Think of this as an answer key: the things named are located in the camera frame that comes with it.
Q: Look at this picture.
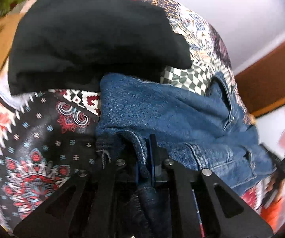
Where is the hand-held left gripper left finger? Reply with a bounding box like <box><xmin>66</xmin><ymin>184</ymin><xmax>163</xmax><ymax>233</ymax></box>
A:
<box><xmin>13</xmin><ymin>159</ymin><xmax>140</xmax><ymax>238</ymax></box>

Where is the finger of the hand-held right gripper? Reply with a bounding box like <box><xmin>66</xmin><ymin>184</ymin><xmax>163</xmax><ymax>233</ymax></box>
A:
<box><xmin>260</xmin><ymin>143</ymin><xmax>285</xmax><ymax>170</ymax></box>

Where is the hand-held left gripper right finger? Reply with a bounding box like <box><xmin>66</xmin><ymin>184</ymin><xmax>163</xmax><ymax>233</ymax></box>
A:
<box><xmin>149</xmin><ymin>134</ymin><xmax>275</xmax><ymax>238</ymax></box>

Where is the blue denim jacket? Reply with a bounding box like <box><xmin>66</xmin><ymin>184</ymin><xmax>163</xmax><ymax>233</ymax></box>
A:
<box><xmin>95</xmin><ymin>71</ymin><xmax>280</xmax><ymax>238</ymax></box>

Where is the white heart-print sliding door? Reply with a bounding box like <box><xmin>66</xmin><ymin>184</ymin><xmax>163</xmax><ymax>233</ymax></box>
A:
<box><xmin>255</xmin><ymin>98</ymin><xmax>285</xmax><ymax>186</ymax></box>

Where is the wooden door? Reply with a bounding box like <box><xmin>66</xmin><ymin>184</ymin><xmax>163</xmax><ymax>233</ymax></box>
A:
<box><xmin>234</xmin><ymin>27</ymin><xmax>285</xmax><ymax>114</ymax></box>

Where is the patchwork patterned bedspread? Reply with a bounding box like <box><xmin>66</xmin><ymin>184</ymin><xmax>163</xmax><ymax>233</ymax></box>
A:
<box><xmin>0</xmin><ymin>0</ymin><xmax>266</xmax><ymax>231</ymax></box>

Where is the black garment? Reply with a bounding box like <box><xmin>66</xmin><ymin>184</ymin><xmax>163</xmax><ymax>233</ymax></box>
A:
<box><xmin>7</xmin><ymin>0</ymin><xmax>193</xmax><ymax>97</ymax></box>

